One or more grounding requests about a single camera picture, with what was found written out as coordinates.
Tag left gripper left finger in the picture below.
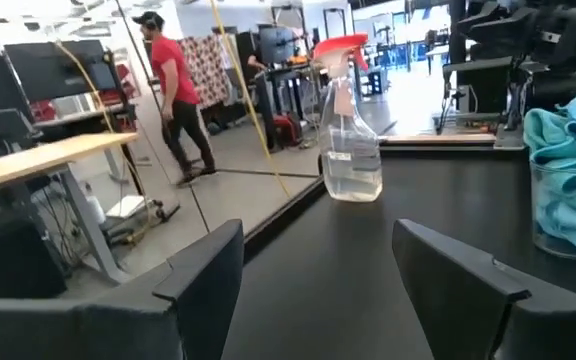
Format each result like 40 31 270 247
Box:
0 218 246 360

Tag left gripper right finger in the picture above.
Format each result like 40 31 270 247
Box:
391 217 576 360

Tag clear plastic basket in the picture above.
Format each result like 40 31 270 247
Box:
527 149 576 262

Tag white flat box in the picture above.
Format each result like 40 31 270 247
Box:
103 193 145 220

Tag black power strip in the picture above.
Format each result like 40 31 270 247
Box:
153 199 182 222

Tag wooden table board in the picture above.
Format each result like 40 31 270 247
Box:
380 132 498 147

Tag wooden desk grey legs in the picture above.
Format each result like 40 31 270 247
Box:
0 131 140 285

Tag clear spray bottle red trigger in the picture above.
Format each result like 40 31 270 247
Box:
311 32 384 204

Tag red tool case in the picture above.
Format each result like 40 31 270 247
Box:
271 113 305 149

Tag person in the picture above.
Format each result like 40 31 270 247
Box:
237 30 282 152
131 10 218 185

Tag patterned hanging cloth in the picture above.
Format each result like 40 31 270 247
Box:
176 33 235 110

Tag yellow hanging cable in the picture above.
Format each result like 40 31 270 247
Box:
209 0 293 200

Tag black hanging cable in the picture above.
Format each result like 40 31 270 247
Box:
113 0 170 131

